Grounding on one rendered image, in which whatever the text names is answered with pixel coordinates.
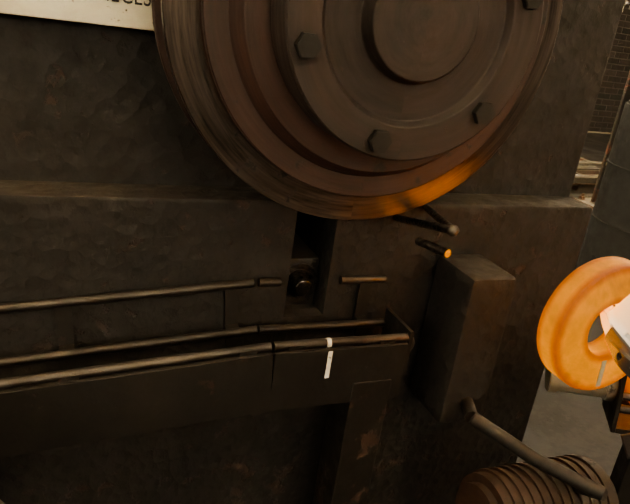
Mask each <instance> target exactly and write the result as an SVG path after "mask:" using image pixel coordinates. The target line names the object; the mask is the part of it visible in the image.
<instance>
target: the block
mask: <svg viewBox="0 0 630 504"><path fill-rule="evenodd" d="M516 285H517V284H516V279H515V277H514V276H512V275H511V274H509V273H508V272H506V271H505V270H503V269H502V268H500V267H499V266H497V265H496V264H494V263H493V262H491V261H490V260H488V259H487V258H485V257H484V256H482V255H480V254H451V255H450V256H449V257H448V258H446V257H444V256H440V257H439V259H438V261H437V266H436V270H435V275H434V279H433V284H432V289H431V293H430V298H429V302H428V307H427V311H426V316H425V320H424V325H423V329H422V334H421V338H420V343H419V348H418V352H417V357H416V361H415V366H414V370H413V375H412V379H411V384H410V385H411V390H412V392H413V394H414V395H415V396H416V397H417V398H418V399H419V401H420V402H421V403H422V404H423V405H424V406H425V408H426V409H427V410H428V411H429V412H430V413H431V414H432V416H433V417H434V418H435V419H436V420H437V421H439V422H441V423H450V422H458V421H465V417H464V413H463V410H462V407H461V401H462V400H463V398H466V397H468V396H469V397H471V398H472V399H473V401H474V404H475V407H476V410H477V413H479V414H480V415H481V414H482V410H483V407H484V403H485V399H486V396H487V392H488V388H489V385H490V381H491V377H492V374H493V370H494V366H495V362H496V359H497V355H498V351H499V348H500V344H501V340H502V337H503V333H504V329H505V326H506V322H507V318H508V314H509V311H510V307H511V303H512V300H513V296H514V292H515V289H516Z"/></svg>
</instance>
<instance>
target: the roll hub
mask: <svg viewBox="0 0 630 504"><path fill-rule="evenodd" d="M543 4H544V1H543V2H542V3H541V5H540V6H539V8H538V9H530V8H524V7H523V3H522V0H271V32H272V40H273V47H274V51H275V56H276V60H277V63H278V66H279V69H280V72H281V75H282V77H283V79H284V82H285V84H286V86H287V88H288V90H289V92H290V93H291V95H292V97H293V98H294V100H295V101H296V103H297V104H298V106H299V107H300V108H301V110H302V111H303V112H304V113H305V114H306V116H307V117H308V118H309V119H310V120H311V121H312V122H313V123H314V124H316V125H317V126H318V127H319V128H320V129H322V130H323V131H324V132H326V133H327V134H329V135H330V136H332V137H334V138H335V139H337V140H339V141H340V142H342V143H344V144H345V145H347V146H349V147H350V148H352V149H354V150H356V151H358V152H360V153H363V154H365V155H368V156H371V157H374V158H378V159H383V160H390V161H414V160H421V159H426V158H430V157H434V156H437V155H440V154H443V153H445V152H447V151H450V150H452V149H454V148H456V147H458V146H460V145H461V144H463V143H465V142H466V141H468V140H469V139H471V138H472V137H474V136H475V135H476V134H478V133H479V132H480V131H481V130H482V129H484V128H485V127H486V126H487V125H484V124H477V123H475V122H474V118H473V114H472V111H473V110H474V109H475V107H476V106H477V105H478V103H479V102H485V103H491V104H493V107H494V111H495V116H494V117H493V119H494V118H495V117H496V116H497V115H498V114H499V113H500V111H501V110H502V109H503V108H504V106H505V105H506V104H507V103H508V101H509V100H510V98H511V97H512V96H513V94H514V92H515V91H516V89H517V88H518V86H519V84H520V82H521V80H522V79H523V77H524V75H525V73H526V70H527V68H528V66H529V64H530V61H531V58H532V56H533V53H534V50H535V47H536V43H537V40H538V36H539V31H540V27H541V21H542V14H543ZM301 32H307V33H315V34H317V35H318V38H319V41H320V43H321V46H322V48H321V50H320V51H319V53H318V54H317V55H316V57H315V58H314V59H307V58H300V57H299V56H298V54H297V51H296V49H295V46H294V42H295V41H296V40H297V38H298V37H299V35H300V34H301ZM493 119H492V120H493ZM492 120H491V121H492ZM491 121H490V122H491ZM374 129H379V130H387V131H389V134H390V137H391V140H392V143H391V145H390V146H389V148H388V149H387V150H386V152H385V153H378V152H372V151H371V150H370V147H369V144H368V141H367V139H368V138H369V136H370V135H371V134H372V132H373V131H374Z"/></svg>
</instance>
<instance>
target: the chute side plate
mask: <svg viewBox="0 0 630 504"><path fill-rule="evenodd" d="M407 349H408V343H393V344H378V345H364V346H350V347H336V348H322V349H308V350H296V351H280V352H275V353H274V361H273V354H272V352H270V353H263V354H256V355H249V356H242V357H235V358H228V359H221V360H214V361H207V362H200V363H193V364H186V365H179V366H172V367H165V368H158V369H151V370H144V371H136V372H129V373H122V374H115V375H108V376H101V377H94V378H87V379H80V380H74V381H67V382H60V383H52V384H45V385H38V386H31V387H24V388H17V389H10V390H3V391H0V458H3V457H9V456H15V455H21V454H26V453H32V452H38V451H43V450H49V449H55V448H61V447H66V446H72V445H78V444H83V443H89V442H95V441H100V440H106V439H112V438H118V437H123V436H129V435H135V434H140V433H146V432H152V431H157V430H163V429H169V428H175V427H180V426H186V425H192V424H197V423H203V422H209V421H214V420H220V419H226V418H232V417H237V416H243V415H249V414H254V413H260V412H266V411H273V410H282V409H291V408H301V407H310V406H319V405H329V404H338V403H347V402H349V401H350V396H351V390H352V385H353V383H356V382H366V381H377V380H387V379H391V386H390V391H389V396H388V398H394V397H397V396H398V391H399V386H400V382H401V377H402V372H403V368H404V363H405V358H406V354H407ZM329 351H333V355H332V361H331V367H330V373H329V378H324V377H325V371H326V365H327V359H328V353H329ZM272 362H273V369H272Z"/></svg>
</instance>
